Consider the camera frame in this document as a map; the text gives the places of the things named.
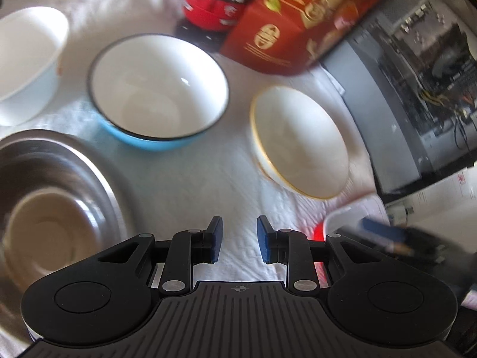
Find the white woven tablecloth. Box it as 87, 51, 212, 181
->
0, 0, 388, 358

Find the red gift box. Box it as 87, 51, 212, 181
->
220, 0, 416, 77

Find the white bowl with gold rim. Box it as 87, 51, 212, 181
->
250, 85, 351, 200

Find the red toy car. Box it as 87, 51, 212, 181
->
175, 0, 269, 51

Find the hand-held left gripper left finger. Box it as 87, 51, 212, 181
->
91, 215, 224, 298

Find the stainless steel bowl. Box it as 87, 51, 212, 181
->
0, 129, 135, 344

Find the white bowl with red print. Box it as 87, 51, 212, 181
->
0, 7, 70, 126

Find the blue enamel bowl black rim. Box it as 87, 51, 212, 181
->
87, 33, 230, 152

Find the white plastic container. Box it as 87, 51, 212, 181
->
312, 193, 392, 288

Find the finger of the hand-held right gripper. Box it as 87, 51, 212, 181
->
357, 217, 414, 256

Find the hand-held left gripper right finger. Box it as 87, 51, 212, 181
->
256, 215, 385, 297

